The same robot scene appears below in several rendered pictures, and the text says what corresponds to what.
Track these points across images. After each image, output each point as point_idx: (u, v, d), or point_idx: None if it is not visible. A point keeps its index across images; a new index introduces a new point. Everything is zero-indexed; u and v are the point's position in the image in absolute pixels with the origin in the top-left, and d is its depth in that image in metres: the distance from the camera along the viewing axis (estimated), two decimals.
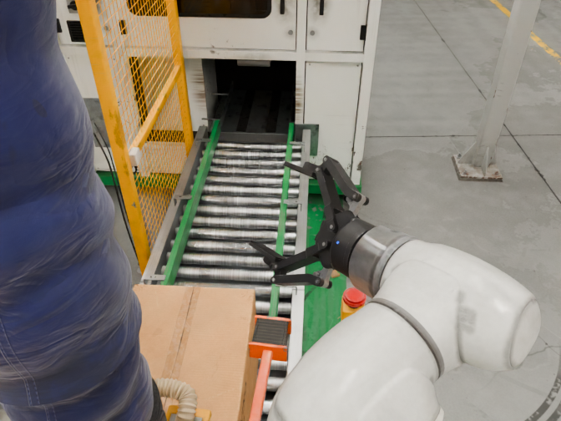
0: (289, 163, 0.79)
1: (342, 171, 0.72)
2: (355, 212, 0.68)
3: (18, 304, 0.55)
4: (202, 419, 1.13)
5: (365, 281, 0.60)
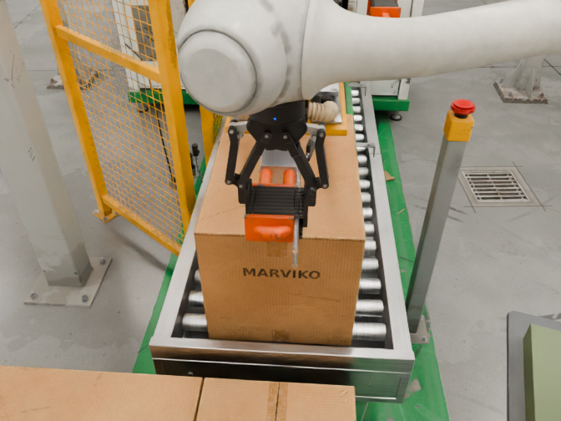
0: None
1: (228, 160, 0.75)
2: (245, 123, 0.71)
3: None
4: None
5: None
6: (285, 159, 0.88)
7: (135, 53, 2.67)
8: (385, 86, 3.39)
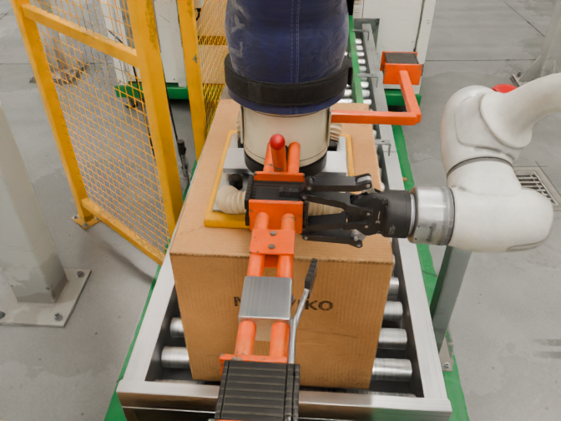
0: None
1: (322, 237, 0.83)
2: (366, 233, 0.82)
3: None
4: (345, 139, 1.18)
5: None
6: (275, 305, 0.62)
7: (119, 40, 2.39)
8: None
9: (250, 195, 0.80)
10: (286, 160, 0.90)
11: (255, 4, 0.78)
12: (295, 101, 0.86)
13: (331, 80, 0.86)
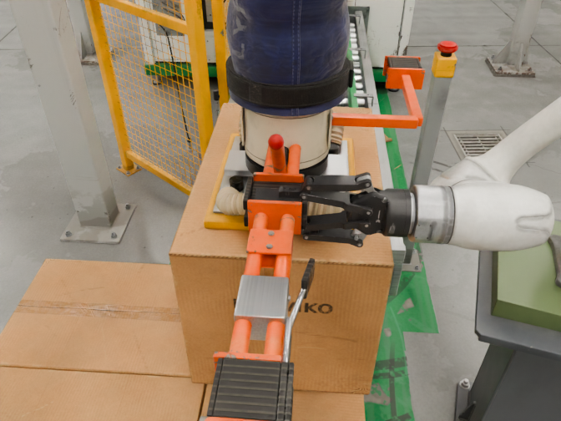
0: None
1: (323, 237, 0.83)
2: (366, 232, 0.82)
3: None
4: (347, 142, 1.18)
5: None
6: (270, 304, 0.62)
7: None
8: (383, 58, 3.66)
9: (250, 195, 0.79)
10: (286, 162, 0.90)
11: (256, 6, 0.78)
12: (295, 103, 0.86)
13: (331, 82, 0.86)
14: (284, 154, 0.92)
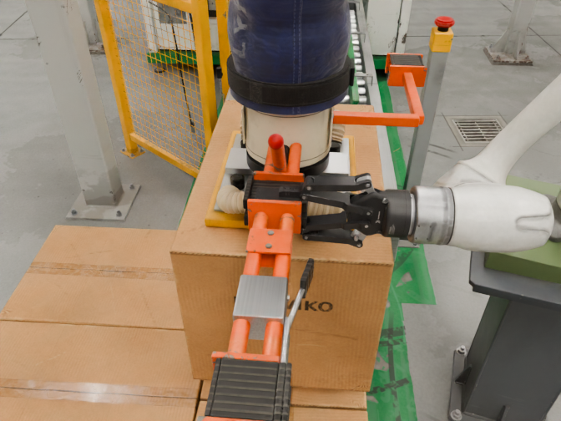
0: None
1: (323, 237, 0.83)
2: (366, 232, 0.82)
3: None
4: (348, 140, 1.18)
5: None
6: (269, 304, 0.62)
7: (159, 7, 2.99)
8: (382, 46, 3.72)
9: (250, 194, 0.80)
10: (287, 160, 0.91)
11: (257, 5, 0.78)
12: (295, 101, 0.86)
13: (332, 81, 0.86)
14: (285, 152, 0.92)
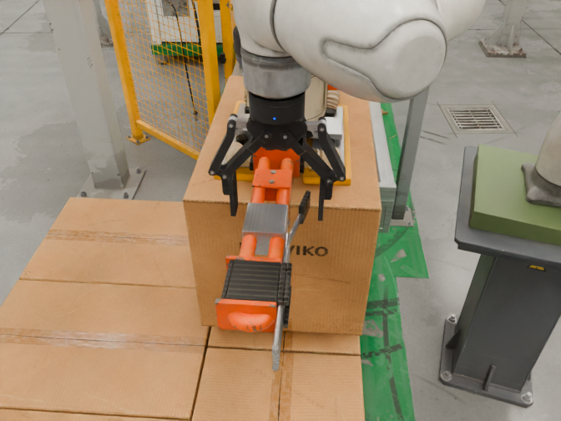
0: (230, 210, 0.79)
1: (217, 151, 0.75)
2: (245, 120, 0.71)
3: None
4: (342, 109, 1.30)
5: (295, 73, 0.62)
6: (272, 224, 0.74)
7: None
8: None
9: None
10: None
11: None
12: None
13: None
14: None
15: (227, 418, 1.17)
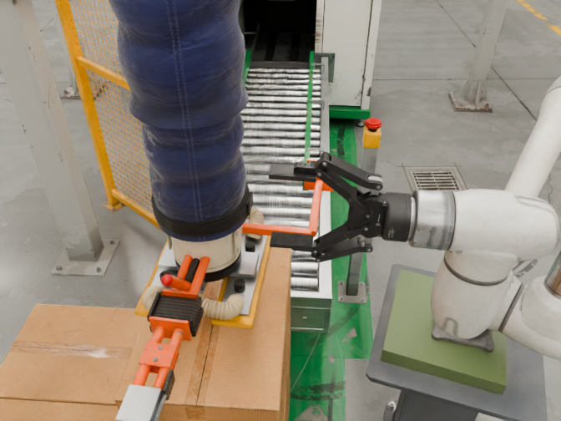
0: (280, 235, 0.86)
1: (336, 254, 0.85)
2: (371, 235, 0.82)
3: (192, 32, 0.85)
4: (267, 235, 1.44)
5: None
6: (142, 411, 0.89)
7: None
8: (349, 98, 4.00)
9: (154, 310, 1.07)
10: (194, 273, 1.17)
11: (164, 172, 1.04)
12: (197, 234, 1.12)
13: (226, 219, 1.12)
14: (194, 266, 1.18)
15: None
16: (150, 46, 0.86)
